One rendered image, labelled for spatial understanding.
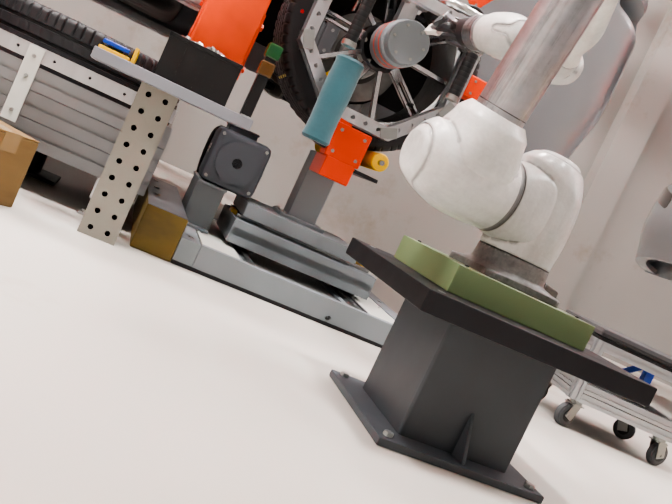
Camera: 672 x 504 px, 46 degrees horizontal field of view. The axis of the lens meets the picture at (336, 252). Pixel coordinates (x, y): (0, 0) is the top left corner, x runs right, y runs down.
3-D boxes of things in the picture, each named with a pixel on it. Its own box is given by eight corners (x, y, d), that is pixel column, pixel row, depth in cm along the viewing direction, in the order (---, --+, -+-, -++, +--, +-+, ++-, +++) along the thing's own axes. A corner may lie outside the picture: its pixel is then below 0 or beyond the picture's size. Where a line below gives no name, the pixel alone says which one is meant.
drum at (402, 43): (397, 77, 253) (416, 36, 252) (419, 75, 233) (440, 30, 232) (359, 57, 249) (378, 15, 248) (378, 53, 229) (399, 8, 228)
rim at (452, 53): (458, 85, 284) (400, -52, 270) (484, 84, 262) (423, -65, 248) (334, 150, 278) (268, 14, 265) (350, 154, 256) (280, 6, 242)
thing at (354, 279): (339, 278, 294) (351, 254, 294) (365, 303, 260) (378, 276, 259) (214, 225, 280) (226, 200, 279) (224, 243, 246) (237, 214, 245)
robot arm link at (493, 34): (462, 46, 195) (503, 66, 201) (499, 50, 181) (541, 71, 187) (480, 3, 193) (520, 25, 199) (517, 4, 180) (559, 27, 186)
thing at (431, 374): (586, 532, 149) (659, 388, 147) (353, 449, 134) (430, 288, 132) (477, 425, 197) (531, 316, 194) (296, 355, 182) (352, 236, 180)
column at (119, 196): (115, 239, 219) (177, 98, 215) (113, 245, 209) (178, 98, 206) (79, 224, 216) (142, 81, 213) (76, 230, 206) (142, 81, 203)
